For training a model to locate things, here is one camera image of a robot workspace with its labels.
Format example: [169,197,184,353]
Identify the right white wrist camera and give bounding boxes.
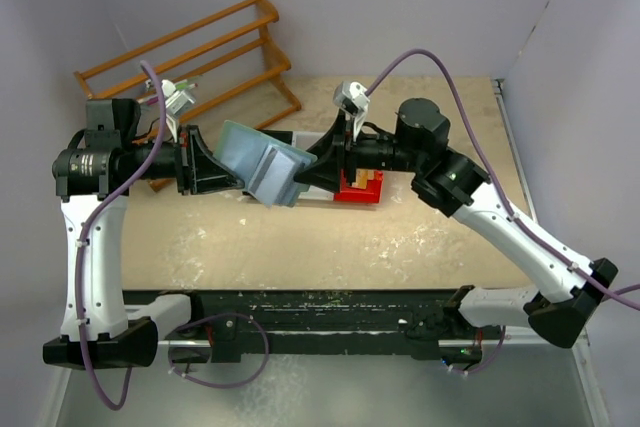
[333,81,370,141]

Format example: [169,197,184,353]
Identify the red plastic bin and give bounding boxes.
[332,169,384,204]

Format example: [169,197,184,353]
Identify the orange credit card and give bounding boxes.
[351,169,376,190]

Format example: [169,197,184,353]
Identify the wooden rack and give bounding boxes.
[73,0,303,193]

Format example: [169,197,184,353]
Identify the green card holder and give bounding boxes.
[214,120,317,207]

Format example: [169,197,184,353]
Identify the pens on rack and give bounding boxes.
[161,79,198,109]

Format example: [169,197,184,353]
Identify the black plastic bin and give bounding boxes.
[260,129,293,146]

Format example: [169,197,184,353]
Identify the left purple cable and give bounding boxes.
[79,60,169,411]

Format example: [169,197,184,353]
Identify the white plastic bin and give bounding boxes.
[292,131,339,200]

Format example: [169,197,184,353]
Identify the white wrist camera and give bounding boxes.
[333,81,370,141]
[161,80,196,141]

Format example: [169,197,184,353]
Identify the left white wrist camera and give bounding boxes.
[161,80,196,141]

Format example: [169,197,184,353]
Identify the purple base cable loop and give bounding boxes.
[167,314,271,391]

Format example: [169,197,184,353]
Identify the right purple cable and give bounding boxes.
[367,49,640,378]

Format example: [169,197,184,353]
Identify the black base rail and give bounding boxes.
[124,288,501,363]

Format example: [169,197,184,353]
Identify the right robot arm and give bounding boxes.
[295,98,618,348]

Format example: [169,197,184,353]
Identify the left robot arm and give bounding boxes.
[42,99,244,370]

